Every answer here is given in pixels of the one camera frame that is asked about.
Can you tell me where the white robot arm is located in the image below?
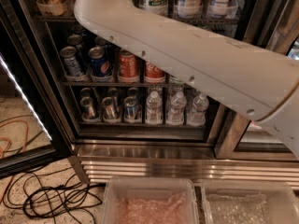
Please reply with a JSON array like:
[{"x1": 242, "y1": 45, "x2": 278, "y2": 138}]
[{"x1": 74, "y1": 0, "x2": 299, "y2": 157}]

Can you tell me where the small blue can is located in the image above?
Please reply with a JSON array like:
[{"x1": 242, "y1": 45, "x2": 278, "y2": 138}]
[{"x1": 124, "y1": 96, "x2": 141, "y2": 123}]

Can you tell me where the red Coca-Cola can front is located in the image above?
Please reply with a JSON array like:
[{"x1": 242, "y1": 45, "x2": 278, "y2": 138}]
[{"x1": 144, "y1": 63, "x2": 165, "y2": 84}]

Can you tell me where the orange red soda can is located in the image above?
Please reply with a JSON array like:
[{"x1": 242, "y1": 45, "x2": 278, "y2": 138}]
[{"x1": 118, "y1": 49, "x2": 139, "y2": 83}]

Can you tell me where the small silver can middle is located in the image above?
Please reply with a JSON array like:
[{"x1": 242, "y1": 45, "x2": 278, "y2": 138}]
[{"x1": 102, "y1": 97, "x2": 121, "y2": 123}]

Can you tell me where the small silver can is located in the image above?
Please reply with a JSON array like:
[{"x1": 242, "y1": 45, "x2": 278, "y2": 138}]
[
  {"x1": 80, "y1": 97, "x2": 100, "y2": 122},
  {"x1": 102, "y1": 97, "x2": 121, "y2": 123}
]

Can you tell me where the small silver can left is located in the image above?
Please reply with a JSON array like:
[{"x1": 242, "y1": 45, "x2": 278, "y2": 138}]
[{"x1": 80, "y1": 97, "x2": 100, "y2": 122}]

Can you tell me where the blue Pepsi can front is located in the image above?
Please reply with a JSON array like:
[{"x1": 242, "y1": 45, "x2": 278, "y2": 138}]
[{"x1": 88, "y1": 47, "x2": 112, "y2": 82}]

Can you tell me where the metal fridge bottom grille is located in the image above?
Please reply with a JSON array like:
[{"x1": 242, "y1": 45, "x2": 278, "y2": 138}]
[{"x1": 77, "y1": 144, "x2": 299, "y2": 190}]

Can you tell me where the white blue can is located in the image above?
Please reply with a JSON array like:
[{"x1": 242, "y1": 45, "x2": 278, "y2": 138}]
[
  {"x1": 206, "y1": 0, "x2": 238, "y2": 19},
  {"x1": 174, "y1": 0, "x2": 202, "y2": 19}
]

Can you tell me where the open glass fridge door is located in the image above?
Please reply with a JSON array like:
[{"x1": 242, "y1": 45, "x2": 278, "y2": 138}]
[{"x1": 0, "y1": 5, "x2": 71, "y2": 179}]

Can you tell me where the white blue can right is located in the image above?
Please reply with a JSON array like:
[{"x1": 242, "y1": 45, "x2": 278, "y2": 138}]
[{"x1": 206, "y1": 0, "x2": 238, "y2": 19}]

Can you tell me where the water bottle left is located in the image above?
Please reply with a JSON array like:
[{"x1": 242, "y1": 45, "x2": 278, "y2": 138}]
[{"x1": 146, "y1": 91, "x2": 163, "y2": 125}]

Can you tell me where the water bottle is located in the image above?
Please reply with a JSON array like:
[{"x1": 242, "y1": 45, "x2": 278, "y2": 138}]
[
  {"x1": 146, "y1": 91, "x2": 163, "y2": 125},
  {"x1": 166, "y1": 91, "x2": 187, "y2": 125},
  {"x1": 187, "y1": 93, "x2": 209, "y2": 127}
]

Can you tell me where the water bottle middle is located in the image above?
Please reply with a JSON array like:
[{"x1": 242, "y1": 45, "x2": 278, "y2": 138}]
[{"x1": 166, "y1": 91, "x2": 187, "y2": 125}]

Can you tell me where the water bottle right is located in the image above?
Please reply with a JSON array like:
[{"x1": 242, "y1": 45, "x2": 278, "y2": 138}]
[{"x1": 187, "y1": 93, "x2": 209, "y2": 127}]

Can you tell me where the clear bin pink wrap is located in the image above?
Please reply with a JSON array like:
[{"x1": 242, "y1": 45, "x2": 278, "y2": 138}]
[{"x1": 100, "y1": 176, "x2": 200, "y2": 224}]

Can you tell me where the clear bin bubble wrap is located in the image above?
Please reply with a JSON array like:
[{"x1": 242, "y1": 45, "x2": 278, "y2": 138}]
[{"x1": 201, "y1": 180, "x2": 299, "y2": 224}]

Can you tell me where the middle wire shelf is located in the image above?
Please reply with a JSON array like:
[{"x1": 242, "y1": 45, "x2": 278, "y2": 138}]
[{"x1": 62, "y1": 81, "x2": 191, "y2": 88}]

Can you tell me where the wire shelf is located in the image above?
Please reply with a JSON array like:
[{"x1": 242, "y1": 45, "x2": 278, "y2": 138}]
[
  {"x1": 62, "y1": 81, "x2": 191, "y2": 88},
  {"x1": 35, "y1": 15, "x2": 239, "y2": 25}
]

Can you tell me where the top wire shelf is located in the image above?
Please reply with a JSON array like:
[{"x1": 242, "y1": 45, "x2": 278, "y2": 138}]
[{"x1": 35, "y1": 15, "x2": 239, "y2": 25}]

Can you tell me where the black cable bundle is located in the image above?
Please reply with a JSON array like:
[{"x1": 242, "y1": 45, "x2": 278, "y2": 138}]
[{"x1": 2, "y1": 163, "x2": 106, "y2": 224}]

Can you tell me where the orange cable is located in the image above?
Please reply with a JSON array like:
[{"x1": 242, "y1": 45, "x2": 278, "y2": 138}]
[{"x1": 0, "y1": 119, "x2": 31, "y2": 203}]

